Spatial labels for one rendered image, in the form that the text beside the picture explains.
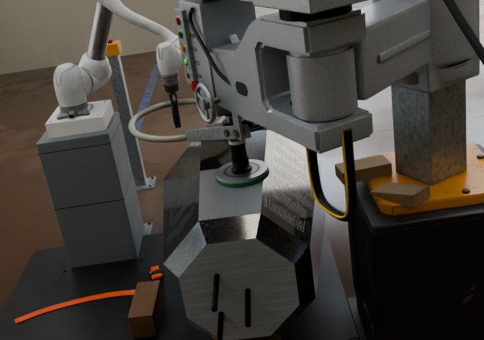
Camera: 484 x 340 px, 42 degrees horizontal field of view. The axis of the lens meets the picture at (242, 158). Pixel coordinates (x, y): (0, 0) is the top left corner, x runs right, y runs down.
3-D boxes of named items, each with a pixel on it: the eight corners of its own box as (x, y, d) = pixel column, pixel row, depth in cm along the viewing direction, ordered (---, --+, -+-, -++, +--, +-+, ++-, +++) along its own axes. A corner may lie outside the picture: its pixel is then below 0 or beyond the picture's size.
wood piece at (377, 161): (383, 165, 258) (382, 154, 256) (392, 174, 249) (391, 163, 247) (335, 175, 256) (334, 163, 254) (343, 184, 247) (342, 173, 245)
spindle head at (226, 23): (291, 119, 231) (276, -7, 214) (238, 136, 222) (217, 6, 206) (245, 99, 261) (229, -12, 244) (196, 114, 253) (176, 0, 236)
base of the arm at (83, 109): (55, 122, 347) (52, 112, 344) (61, 109, 367) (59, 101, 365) (88, 117, 347) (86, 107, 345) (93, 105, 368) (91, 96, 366)
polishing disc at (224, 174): (276, 163, 261) (276, 160, 261) (253, 186, 244) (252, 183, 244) (232, 160, 272) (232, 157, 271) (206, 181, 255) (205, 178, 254)
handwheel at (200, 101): (238, 121, 228) (232, 81, 223) (213, 129, 224) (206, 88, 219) (220, 112, 241) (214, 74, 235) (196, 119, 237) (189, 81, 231)
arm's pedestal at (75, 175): (60, 276, 369) (23, 148, 339) (78, 234, 415) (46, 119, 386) (145, 264, 368) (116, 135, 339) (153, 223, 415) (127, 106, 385)
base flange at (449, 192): (471, 148, 271) (470, 138, 269) (521, 198, 226) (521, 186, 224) (356, 165, 272) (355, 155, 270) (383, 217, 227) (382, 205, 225)
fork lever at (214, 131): (286, 126, 233) (282, 112, 232) (240, 140, 225) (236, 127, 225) (217, 132, 296) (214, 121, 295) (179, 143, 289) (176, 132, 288)
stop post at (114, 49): (155, 177, 486) (126, 37, 446) (153, 188, 468) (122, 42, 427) (130, 181, 487) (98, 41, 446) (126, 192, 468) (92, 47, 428)
